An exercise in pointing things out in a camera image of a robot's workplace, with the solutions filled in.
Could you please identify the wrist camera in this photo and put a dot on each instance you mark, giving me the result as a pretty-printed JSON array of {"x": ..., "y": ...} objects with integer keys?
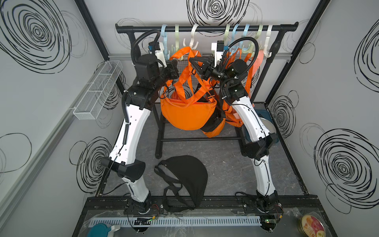
[
  {"x": 220, "y": 52},
  {"x": 158, "y": 52}
]

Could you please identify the white hook rightmost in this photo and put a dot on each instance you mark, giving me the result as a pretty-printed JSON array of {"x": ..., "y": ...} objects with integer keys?
[{"x": 266, "y": 51}]

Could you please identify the grey round plate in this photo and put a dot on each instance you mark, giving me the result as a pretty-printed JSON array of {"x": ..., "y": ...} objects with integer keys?
[{"x": 269, "y": 125}]

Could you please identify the teal round object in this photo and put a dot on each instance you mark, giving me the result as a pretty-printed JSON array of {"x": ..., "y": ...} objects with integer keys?
[{"x": 103, "y": 230}]

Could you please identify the white mesh wall shelf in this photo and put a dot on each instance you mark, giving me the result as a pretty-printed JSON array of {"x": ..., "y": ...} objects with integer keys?
[{"x": 98, "y": 90}]

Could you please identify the teal tray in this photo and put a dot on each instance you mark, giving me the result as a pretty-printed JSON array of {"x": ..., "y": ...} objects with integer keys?
[{"x": 264, "y": 114}]

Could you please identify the orange crossbody bag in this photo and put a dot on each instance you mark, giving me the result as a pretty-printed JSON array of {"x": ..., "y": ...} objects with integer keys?
[{"x": 187, "y": 117}]

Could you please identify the light green hook middle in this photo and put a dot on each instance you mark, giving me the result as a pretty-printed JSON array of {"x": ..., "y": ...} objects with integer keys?
[{"x": 226, "y": 34}]

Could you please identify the white hook middle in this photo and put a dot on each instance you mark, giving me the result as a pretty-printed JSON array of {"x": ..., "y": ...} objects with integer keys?
[{"x": 192, "y": 45}]

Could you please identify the orange sling bag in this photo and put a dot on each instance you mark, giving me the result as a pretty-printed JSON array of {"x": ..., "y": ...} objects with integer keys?
[{"x": 247, "y": 83}]

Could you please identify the orange drawstring bag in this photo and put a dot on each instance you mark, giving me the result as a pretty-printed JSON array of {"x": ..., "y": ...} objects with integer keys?
[{"x": 216, "y": 131}]

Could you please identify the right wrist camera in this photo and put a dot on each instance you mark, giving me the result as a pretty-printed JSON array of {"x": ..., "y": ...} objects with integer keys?
[{"x": 220, "y": 52}]

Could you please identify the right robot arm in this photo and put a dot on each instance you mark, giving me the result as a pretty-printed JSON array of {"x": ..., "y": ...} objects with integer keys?
[{"x": 230, "y": 73}]

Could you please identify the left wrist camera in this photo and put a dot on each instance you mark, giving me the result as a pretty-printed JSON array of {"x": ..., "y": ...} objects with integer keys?
[{"x": 158, "y": 52}]

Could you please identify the round printed tin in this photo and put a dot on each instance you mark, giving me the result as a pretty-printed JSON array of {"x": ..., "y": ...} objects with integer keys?
[{"x": 310, "y": 226}]

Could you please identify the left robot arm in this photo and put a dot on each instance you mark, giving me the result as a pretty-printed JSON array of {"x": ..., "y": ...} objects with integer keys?
[{"x": 152, "y": 73}]

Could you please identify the white slotted cable duct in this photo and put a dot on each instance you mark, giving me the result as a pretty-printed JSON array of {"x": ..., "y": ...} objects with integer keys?
[{"x": 201, "y": 221}]

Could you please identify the black garment rack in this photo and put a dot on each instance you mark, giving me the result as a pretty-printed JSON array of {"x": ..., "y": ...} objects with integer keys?
[{"x": 161, "y": 121}]

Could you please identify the orange and black backpack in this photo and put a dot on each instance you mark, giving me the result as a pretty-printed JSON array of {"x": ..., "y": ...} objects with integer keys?
[{"x": 183, "y": 171}]

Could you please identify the light green hook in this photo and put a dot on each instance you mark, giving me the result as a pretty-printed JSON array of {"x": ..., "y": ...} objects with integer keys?
[
  {"x": 177, "y": 38},
  {"x": 258, "y": 34},
  {"x": 226, "y": 34}
]

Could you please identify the light blue hook middle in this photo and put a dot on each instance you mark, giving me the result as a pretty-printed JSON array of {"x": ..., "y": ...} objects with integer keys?
[{"x": 234, "y": 33}]

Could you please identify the light blue hook leftmost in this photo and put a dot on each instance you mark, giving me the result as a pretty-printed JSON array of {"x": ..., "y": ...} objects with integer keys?
[{"x": 165, "y": 38}]

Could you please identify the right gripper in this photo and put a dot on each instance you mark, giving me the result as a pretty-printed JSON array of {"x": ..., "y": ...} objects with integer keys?
[{"x": 208, "y": 71}]

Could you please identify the white hook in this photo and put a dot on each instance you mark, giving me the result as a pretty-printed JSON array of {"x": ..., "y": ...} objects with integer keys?
[
  {"x": 192, "y": 45},
  {"x": 266, "y": 51}
]

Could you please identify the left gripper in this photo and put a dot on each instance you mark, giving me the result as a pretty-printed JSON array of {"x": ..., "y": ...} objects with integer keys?
[{"x": 170, "y": 69}]

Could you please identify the light green hook right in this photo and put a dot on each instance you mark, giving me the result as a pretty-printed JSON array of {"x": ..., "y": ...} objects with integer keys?
[{"x": 258, "y": 34}]

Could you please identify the pink sling bag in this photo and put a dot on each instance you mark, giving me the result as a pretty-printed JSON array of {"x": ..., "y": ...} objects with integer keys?
[{"x": 257, "y": 62}]

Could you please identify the light blue hook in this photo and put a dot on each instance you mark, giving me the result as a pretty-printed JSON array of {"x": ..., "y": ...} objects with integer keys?
[
  {"x": 244, "y": 34},
  {"x": 234, "y": 33},
  {"x": 165, "y": 38}
]

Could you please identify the black wire basket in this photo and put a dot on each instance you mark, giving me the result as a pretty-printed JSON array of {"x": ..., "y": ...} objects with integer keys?
[{"x": 192, "y": 74}]

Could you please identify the light blue hook right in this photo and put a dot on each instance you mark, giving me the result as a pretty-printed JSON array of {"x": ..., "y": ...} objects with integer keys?
[{"x": 244, "y": 34}]

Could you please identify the light green hook left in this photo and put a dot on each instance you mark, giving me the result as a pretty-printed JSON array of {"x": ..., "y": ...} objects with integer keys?
[{"x": 177, "y": 38}]

